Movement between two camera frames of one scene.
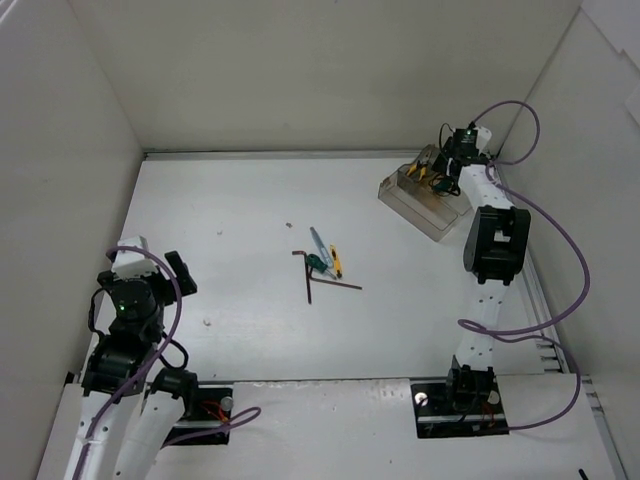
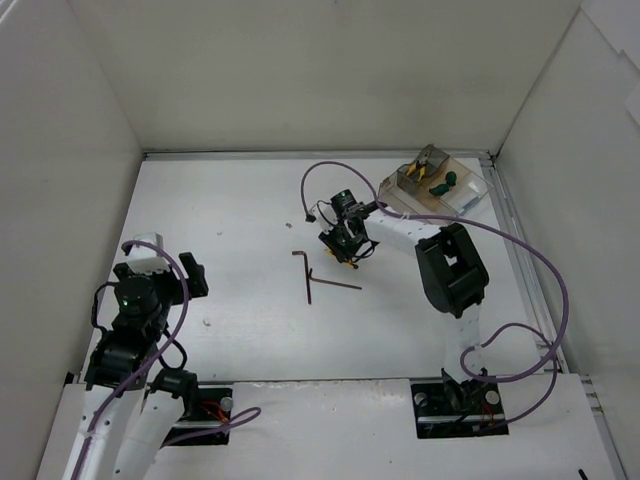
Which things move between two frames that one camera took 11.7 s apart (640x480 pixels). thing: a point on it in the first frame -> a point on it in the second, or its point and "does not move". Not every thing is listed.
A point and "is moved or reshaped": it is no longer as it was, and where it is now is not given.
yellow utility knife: [337, 265] is moved or reshaped
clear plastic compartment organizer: [409, 199] does not move
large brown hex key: [303, 252] does not move
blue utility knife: [322, 248] -> [471, 202]
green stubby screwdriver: [314, 261] is moved or reshaped
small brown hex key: [346, 285] does not move
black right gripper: [441, 163] -> [341, 240]
